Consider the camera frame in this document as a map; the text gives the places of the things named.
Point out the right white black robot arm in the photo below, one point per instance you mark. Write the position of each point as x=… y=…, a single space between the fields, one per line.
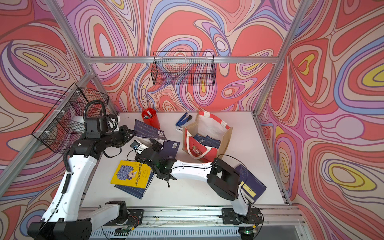
x=220 y=176

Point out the back black wire basket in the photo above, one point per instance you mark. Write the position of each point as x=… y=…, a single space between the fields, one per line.
x=184 y=68

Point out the left black wire basket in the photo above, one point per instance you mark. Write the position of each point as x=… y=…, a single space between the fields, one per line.
x=56 y=131

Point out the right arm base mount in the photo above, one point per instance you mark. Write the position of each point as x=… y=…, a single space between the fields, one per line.
x=254 y=216

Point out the dark blue book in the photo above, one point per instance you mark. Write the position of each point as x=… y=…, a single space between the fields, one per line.
x=148 y=132
x=170 y=149
x=207 y=141

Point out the small white stapler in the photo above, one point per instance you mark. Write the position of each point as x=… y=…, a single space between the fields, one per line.
x=179 y=129

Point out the black wire basket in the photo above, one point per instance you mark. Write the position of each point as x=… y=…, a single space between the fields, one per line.
x=184 y=68
x=56 y=131

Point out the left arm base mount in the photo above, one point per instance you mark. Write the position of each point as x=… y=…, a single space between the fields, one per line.
x=118 y=214

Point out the purple book yellow label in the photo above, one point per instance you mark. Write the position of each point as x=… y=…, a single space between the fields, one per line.
x=252 y=187

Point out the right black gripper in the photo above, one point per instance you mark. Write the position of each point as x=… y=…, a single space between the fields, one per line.
x=138 y=158

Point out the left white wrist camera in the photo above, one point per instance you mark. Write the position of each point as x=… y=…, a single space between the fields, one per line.
x=113 y=122

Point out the blue book under yellow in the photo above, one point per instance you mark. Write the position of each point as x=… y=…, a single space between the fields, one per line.
x=136 y=192

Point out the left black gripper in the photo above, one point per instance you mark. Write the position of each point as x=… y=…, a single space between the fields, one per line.
x=126 y=137

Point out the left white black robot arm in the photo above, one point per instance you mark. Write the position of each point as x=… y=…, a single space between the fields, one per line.
x=61 y=220

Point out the red pen holder cup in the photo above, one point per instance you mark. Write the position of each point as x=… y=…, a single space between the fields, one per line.
x=150 y=118

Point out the yellow cover book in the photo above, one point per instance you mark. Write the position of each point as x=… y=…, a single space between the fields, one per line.
x=131 y=174

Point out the silver tape roll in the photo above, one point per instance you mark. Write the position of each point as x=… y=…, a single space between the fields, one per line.
x=78 y=119

